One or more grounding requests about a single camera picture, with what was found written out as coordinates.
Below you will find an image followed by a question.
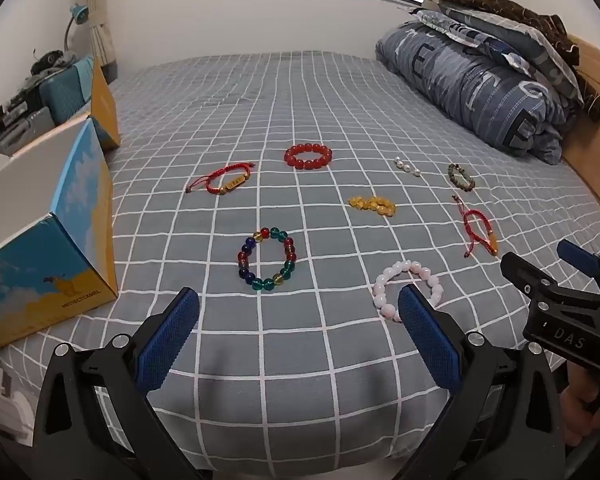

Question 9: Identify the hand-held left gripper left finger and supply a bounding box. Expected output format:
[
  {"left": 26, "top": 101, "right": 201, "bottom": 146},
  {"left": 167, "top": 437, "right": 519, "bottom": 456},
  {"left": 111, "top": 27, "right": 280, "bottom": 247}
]
[{"left": 32, "top": 286, "right": 201, "bottom": 480}]

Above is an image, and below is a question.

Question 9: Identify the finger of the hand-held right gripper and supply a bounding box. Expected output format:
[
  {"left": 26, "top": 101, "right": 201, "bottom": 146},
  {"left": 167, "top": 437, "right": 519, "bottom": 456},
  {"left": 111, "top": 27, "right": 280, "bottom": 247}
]
[
  {"left": 556, "top": 239, "right": 600, "bottom": 306},
  {"left": 500, "top": 252, "right": 563, "bottom": 311}
]

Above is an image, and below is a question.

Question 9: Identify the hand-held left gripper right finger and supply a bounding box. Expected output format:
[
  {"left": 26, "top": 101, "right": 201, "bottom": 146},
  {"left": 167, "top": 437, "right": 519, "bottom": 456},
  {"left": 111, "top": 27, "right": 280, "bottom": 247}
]
[{"left": 397, "top": 282, "right": 581, "bottom": 480}]

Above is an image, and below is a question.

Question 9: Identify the wooden and green bead bracelet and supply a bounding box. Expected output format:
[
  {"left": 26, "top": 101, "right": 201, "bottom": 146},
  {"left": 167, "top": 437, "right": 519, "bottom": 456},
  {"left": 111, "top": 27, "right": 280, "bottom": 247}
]
[{"left": 447, "top": 162, "right": 476, "bottom": 192}]

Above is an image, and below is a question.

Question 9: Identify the person's right hand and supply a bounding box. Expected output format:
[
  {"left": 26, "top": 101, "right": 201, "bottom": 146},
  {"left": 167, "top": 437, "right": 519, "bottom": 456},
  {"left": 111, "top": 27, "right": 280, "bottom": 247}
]
[{"left": 562, "top": 360, "right": 600, "bottom": 448}]

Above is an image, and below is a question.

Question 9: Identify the wooden headboard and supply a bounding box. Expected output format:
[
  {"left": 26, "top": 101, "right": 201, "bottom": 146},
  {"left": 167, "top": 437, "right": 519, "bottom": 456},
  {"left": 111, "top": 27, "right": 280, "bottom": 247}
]
[{"left": 560, "top": 34, "right": 600, "bottom": 223}]

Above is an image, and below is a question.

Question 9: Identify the blue and yellow cardboard box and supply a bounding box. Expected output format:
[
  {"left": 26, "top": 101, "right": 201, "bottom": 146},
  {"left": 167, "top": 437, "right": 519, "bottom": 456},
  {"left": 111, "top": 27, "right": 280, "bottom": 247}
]
[{"left": 0, "top": 55, "right": 122, "bottom": 356}]

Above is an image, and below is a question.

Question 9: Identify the folded blue-grey striped quilt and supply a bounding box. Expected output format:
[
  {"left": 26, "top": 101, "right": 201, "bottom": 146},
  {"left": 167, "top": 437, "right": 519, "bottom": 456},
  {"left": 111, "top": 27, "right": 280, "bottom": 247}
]
[{"left": 375, "top": 20, "right": 581, "bottom": 165}]

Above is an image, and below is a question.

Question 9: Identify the blue patterned pillow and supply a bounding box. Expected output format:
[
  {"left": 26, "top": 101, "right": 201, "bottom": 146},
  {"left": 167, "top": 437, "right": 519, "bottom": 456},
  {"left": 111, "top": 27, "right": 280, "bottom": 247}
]
[{"left": 409, "top": 0, "right": 585, "bottom": 105}]

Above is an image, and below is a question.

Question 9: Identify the brown blanket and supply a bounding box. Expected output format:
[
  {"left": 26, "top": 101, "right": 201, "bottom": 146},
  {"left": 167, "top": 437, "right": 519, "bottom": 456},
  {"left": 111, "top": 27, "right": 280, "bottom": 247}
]
[{"left": 439, "top": 0, "right": 600, "bottom": 122}]

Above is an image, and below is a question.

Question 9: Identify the grey checked bedsheet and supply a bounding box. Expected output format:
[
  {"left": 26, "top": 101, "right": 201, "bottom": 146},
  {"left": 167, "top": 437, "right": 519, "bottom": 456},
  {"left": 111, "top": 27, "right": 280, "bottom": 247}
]
[{"left": 0, "top": 50, "right": 600, "bottom": 480}]

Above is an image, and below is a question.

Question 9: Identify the beige curtain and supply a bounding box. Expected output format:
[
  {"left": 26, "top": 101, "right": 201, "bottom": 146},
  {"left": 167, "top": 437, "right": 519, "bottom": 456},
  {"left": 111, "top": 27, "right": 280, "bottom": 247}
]
[{"left": 77, "top": 0, "right": 119, "bottom": 83}]

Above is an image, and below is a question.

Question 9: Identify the teal desk lamp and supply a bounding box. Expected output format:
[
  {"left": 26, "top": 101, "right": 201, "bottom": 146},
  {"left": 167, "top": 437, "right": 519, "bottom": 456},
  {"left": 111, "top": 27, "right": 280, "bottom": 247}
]
[{"left": 61, "top": 3, "right": 91, "bottom": 56}]

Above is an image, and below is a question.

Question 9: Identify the red cord bracelet orange bead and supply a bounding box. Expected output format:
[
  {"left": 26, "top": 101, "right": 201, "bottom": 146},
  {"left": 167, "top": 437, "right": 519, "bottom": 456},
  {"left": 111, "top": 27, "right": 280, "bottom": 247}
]
[{"left": 453, "top": 195, "right": 501, "bottom": 259}]

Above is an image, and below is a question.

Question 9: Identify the pink bead bracelet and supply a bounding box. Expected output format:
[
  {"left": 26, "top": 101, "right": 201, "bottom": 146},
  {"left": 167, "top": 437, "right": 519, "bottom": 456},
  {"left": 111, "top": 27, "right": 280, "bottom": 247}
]
[{"left": 372, "top": 260, "right": 445, "bottom": 322}]

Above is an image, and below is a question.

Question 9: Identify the multicolour glass bead bracelet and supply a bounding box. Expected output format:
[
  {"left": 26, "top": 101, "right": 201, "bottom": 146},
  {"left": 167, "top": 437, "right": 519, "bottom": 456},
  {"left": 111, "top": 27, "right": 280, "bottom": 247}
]
[{"left": 236, "top": 227, "right": 297, "bottom": 292}]

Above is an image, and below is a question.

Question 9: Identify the yellow bead bracelet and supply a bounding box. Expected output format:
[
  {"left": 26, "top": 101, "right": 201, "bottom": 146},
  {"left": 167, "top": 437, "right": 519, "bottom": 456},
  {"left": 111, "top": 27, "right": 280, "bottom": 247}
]
[{"left": 348, "top": 195, "right": 397, "bottom": 217}]

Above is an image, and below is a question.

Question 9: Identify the red cord bracelet gold charm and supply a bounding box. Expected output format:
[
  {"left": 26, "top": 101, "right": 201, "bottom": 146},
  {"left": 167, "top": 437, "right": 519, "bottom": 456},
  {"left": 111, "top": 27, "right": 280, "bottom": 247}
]
[{"left": 186, "top": 161, "right": 257, "bottom": 196}]

